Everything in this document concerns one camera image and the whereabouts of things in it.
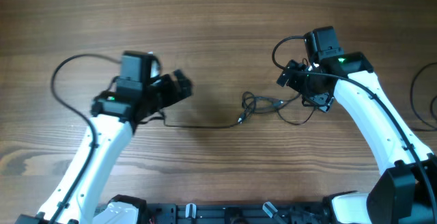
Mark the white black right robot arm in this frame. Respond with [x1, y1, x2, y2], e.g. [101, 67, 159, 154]
[277, 27, 436, 223]

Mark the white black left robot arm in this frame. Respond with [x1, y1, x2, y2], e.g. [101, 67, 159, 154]
[16, 51, 193, 223]

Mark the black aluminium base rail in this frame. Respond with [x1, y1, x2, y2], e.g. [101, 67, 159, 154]
[98, 201, 332, 224]

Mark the black separated usb cable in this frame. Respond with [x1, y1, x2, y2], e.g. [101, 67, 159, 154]
[409, 61, 437, 132]

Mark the black usb cable bundle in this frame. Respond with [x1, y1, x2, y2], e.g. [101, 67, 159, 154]
[160, 92, 317, 130]

